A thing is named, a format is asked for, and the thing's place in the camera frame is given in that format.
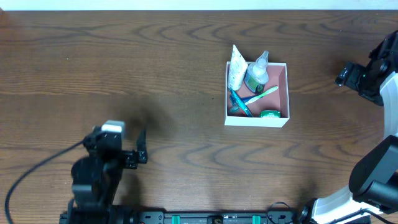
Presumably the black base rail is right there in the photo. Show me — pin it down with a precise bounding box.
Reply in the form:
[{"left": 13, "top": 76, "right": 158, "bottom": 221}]
[{"left": 58, "top": 205, "right": 371, "bottom": 224}]

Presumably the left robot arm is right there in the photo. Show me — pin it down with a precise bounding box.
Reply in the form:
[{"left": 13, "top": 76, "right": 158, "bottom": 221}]
[{"left": 59, "top": 126, "right": 148, "bottom": 224}]

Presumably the white lotion tube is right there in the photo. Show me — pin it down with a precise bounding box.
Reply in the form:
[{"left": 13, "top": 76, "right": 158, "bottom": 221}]
[{"left": 227, "top": 45, "right": 248, "bottom": 91}]

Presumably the green white toothbrush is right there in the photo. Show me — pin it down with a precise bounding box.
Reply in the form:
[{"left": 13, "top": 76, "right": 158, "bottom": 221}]
[{"left": 228, "top": 86, "right": 279, "bottom": 114}]

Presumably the blue disposable razor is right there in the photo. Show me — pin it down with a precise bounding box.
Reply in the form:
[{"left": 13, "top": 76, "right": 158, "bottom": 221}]
[{"left": 229, "top": 95, "right": 259, "bottom": 106}]

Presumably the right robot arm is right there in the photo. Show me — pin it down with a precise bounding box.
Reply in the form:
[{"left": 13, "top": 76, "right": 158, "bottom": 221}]
[{"left": 295, "top": 32, "right": 397, "bottom": 223}]

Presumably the clear pump soap bottle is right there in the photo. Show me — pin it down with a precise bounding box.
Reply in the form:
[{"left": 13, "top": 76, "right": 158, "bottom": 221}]
[{"left": 244, "top": 50, "right": 269, "bottom": 94}]

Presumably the white box pink interior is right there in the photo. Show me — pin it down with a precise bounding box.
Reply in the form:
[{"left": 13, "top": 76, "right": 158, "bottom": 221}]
[{"left": 224, "top": 63, "right": 290, "bottom": 128}]

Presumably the teal Colgate toothpaste tube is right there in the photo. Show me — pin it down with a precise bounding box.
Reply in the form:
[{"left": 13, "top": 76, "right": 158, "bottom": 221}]
[{"left": 229, "top": 88, "right": 252, "bottom": 117}]

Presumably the green white soap box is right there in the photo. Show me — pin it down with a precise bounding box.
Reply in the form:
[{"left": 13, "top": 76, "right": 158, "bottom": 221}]
[{"left": 259, "top": 110, "right": 281, "bottom": 118}]

